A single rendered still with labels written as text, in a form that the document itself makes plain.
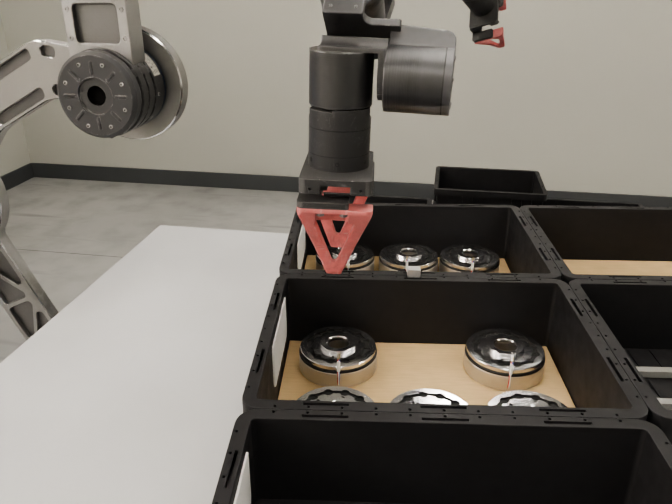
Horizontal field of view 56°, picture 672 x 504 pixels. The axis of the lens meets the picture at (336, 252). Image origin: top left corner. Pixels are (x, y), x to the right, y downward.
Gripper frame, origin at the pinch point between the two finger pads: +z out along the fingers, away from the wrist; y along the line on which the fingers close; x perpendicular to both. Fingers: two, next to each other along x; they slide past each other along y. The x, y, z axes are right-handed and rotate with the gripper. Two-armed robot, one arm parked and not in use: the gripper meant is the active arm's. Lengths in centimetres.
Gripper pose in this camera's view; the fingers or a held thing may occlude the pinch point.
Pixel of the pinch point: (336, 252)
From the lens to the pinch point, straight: 63.4
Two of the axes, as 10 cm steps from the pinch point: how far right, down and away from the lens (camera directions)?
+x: -10.0, -0.5, 0.5
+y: 0.6, -4.1, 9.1
